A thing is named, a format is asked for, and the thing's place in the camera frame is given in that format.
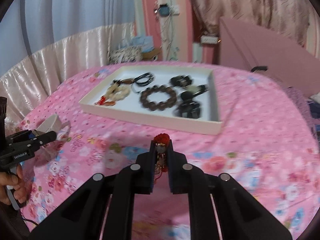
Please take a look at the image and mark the cream bead bracelet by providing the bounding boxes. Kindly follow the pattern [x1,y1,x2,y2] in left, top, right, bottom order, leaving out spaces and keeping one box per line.
[106,82,131,100]

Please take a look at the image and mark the red knot tassel charm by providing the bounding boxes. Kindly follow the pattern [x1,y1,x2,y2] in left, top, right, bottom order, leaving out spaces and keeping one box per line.
[152,133,170,183]

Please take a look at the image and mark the black hair claw clip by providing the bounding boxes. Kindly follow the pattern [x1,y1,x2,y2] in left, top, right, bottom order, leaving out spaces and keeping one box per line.
[176,91,201,119]

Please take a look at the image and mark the dark wooden bead bracelet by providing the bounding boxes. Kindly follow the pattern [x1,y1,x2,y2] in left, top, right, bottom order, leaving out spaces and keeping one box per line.
[139,84,178,112]

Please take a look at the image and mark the black leather cord bracelet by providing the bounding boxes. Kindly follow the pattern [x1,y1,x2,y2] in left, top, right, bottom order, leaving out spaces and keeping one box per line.
[131,71,156,94]

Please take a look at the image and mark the green jade pendant black cord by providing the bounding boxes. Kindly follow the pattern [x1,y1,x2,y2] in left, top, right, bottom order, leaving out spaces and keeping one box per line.
[186,84,209,96]

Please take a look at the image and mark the black fluffy scrunchie with charms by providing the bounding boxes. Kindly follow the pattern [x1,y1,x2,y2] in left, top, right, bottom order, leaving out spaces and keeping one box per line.
[170,75,193,88]

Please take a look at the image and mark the red orange charm pendant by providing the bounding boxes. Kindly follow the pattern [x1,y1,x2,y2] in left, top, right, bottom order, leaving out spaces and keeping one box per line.
[94,96,116,106]

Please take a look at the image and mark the person's left hand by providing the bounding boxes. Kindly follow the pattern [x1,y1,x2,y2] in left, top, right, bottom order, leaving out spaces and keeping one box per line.
[0,163,27,205]

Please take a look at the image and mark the pink floral bed sheet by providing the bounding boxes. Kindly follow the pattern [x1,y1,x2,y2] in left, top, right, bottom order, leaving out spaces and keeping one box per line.
[20,66,319,238]

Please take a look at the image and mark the white shallow tray box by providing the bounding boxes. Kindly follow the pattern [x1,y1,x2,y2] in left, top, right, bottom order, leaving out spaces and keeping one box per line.
[78,64,223,136]

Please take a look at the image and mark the blue and cream curtain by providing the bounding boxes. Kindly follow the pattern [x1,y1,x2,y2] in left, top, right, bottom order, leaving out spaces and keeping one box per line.
[1,0,135,123]

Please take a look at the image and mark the black white patterned bag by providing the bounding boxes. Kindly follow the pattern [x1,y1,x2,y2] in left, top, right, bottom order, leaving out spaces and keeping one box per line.
[110,46,143,64]

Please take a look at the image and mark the brown cardboard box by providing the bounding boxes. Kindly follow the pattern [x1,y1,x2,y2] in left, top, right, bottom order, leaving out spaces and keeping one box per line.
[142,48,162,61]

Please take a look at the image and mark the light blue paper bag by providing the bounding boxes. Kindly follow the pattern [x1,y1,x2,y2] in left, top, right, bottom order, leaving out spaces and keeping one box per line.
[118,35,155,53]

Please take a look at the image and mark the purple dotted blanket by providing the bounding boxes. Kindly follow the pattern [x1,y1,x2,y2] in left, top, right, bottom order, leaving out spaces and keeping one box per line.
[285,87,316,132]

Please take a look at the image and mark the dark blue patterned quilt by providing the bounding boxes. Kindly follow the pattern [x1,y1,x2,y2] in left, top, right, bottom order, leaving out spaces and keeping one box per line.
[308,100,320,139]

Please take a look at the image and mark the pink headboard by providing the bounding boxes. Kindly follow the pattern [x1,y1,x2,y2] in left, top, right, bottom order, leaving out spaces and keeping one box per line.
[220,17,319,97]

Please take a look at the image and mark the white power strip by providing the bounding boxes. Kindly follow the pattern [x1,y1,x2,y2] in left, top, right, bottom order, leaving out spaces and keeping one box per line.
[200,35,220,44]

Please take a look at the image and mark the pink patterned curtain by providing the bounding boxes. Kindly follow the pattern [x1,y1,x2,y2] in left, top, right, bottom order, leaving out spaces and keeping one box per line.
[190,0,319,57]

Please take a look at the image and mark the black strap on headboard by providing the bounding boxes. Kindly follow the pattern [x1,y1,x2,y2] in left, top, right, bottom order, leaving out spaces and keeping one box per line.
[249,65,269,73]

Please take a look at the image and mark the white hanging cables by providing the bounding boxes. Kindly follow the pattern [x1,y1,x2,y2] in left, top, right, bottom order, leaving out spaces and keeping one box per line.
[157,15,181,61]

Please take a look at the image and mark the wall socket with blue charger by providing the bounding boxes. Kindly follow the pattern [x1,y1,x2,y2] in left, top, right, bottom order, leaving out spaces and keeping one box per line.
[153,3,180,17]

